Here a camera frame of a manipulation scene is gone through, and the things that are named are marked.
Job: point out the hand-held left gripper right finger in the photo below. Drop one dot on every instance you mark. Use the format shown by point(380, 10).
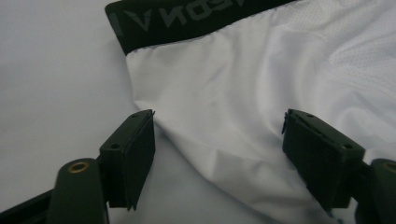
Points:
point(323, 161)

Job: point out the white shorts with black waistband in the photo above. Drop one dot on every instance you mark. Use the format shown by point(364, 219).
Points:
point(218, 93)

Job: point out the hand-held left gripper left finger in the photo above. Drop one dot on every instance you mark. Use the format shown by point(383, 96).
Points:
point(130, 161)

